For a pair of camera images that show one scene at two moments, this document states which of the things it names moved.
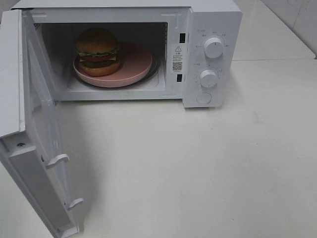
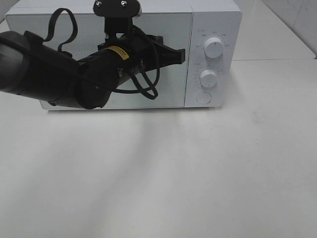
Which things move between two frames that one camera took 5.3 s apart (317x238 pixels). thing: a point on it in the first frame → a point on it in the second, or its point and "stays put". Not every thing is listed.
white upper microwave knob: [213, 48] stays put
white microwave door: [30, 144] → [170, 81]
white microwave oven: [187, 50] stays put
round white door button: [204, 98] stays put
